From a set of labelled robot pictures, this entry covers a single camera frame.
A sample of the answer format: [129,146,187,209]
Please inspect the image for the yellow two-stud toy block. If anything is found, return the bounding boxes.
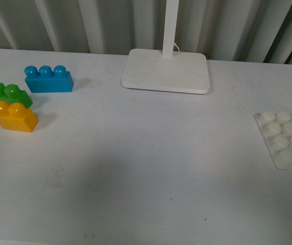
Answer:
[0,101,39,132]

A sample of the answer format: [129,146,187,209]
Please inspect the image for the blue three-stud toy block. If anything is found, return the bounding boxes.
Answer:
[24,65,74,93]

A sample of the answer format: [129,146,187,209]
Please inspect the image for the green two-stud toy block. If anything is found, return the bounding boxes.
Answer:
[0,83,33,108]

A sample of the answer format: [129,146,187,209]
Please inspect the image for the white lamp stand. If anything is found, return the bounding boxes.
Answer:
[121,1,210,94]

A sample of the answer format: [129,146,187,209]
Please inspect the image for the white studded base plate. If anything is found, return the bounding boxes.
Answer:
[254,111,292,170]

